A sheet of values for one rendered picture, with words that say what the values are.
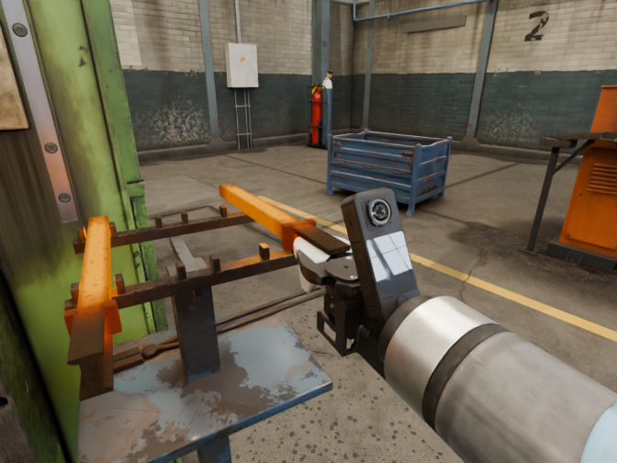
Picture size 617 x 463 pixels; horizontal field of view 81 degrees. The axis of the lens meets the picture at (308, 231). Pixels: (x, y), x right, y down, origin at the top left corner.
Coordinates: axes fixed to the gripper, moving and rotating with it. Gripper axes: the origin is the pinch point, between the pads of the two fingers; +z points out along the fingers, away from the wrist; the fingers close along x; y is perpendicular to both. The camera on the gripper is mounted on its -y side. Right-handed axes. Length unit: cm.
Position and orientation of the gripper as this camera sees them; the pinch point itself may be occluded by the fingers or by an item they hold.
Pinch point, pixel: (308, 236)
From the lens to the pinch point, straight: 45.8
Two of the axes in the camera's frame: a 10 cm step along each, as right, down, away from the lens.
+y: -0.1, 9.3, 3.6
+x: 8.8, -1.6, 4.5
